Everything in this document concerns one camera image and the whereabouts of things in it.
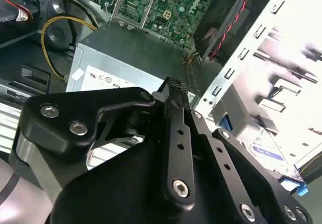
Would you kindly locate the hard disk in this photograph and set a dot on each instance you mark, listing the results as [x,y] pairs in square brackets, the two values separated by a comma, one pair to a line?
[266,153]

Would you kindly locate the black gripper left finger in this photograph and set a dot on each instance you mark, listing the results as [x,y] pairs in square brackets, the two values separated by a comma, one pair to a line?
[58,125]

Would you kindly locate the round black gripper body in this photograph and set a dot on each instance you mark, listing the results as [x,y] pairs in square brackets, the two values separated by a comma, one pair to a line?
[120,188]

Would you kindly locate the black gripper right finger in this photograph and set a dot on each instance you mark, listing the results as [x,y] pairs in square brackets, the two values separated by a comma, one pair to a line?
[251,173]

